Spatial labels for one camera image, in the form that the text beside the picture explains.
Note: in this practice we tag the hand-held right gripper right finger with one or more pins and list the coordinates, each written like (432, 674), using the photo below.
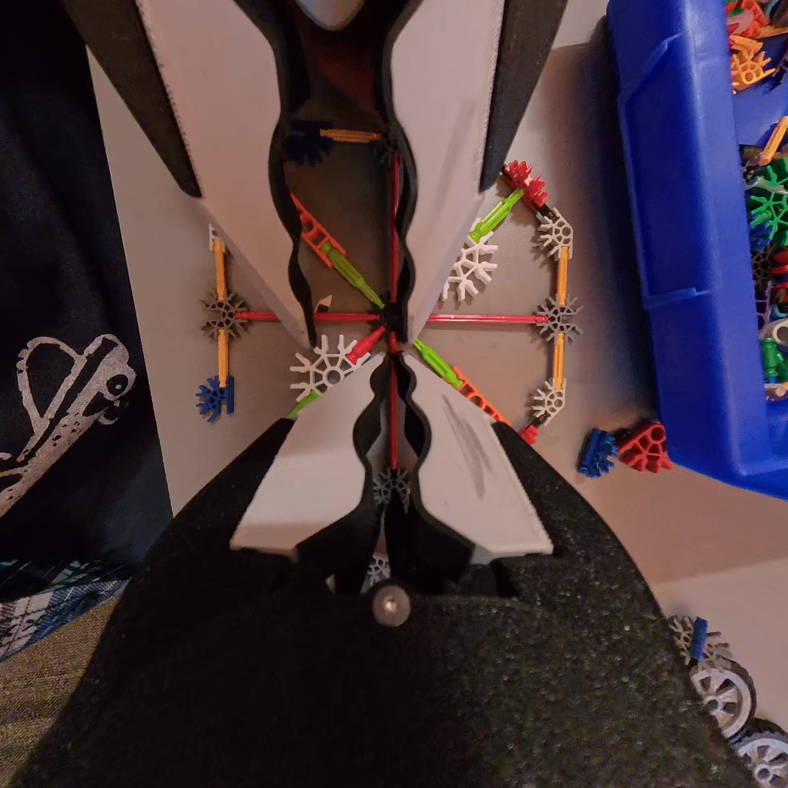
(474, 492)

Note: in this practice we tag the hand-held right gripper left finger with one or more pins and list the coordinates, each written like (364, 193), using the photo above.
(308, 486)

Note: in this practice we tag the blue plastic bin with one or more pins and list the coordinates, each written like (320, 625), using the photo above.
(677, 215)

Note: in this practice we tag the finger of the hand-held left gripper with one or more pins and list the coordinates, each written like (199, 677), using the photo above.
(228, 123)
(449, 123)

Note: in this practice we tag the grey toy connector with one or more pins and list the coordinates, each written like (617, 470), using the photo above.
(391, 483)

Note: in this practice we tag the colourful toy wheel model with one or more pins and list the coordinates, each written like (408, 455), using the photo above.
(557, 319)

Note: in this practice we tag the blue toy connector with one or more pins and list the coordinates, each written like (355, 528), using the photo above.
(596, 454)

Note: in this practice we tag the pile of colourful toy pieces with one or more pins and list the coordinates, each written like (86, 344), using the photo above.
(766, 203)

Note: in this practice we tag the small white tag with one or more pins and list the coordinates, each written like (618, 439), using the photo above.
(322, 302)

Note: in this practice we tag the red toy connector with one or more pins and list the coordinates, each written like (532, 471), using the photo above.
(646, 449)

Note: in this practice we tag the toy frame model with wheels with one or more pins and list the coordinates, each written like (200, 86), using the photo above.
(723, 689)

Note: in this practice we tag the plaid flannel shirt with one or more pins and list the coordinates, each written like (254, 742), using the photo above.
(49, 606)

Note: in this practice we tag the red toy rod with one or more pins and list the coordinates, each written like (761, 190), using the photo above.
(393, 418)

